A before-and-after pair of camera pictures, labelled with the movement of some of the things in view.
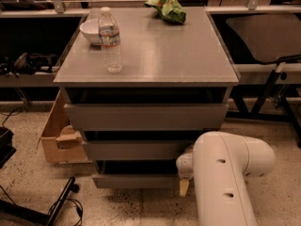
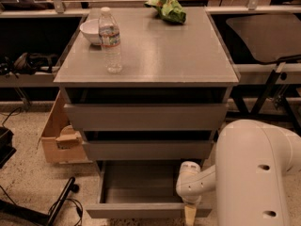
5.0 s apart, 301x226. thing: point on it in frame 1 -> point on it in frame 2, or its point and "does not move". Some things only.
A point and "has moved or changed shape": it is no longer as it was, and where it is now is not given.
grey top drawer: [147, 117] does not move
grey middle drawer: [136, 150] does not move
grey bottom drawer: [136, 173] has moved or changed shape
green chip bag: [168, 8] does not move
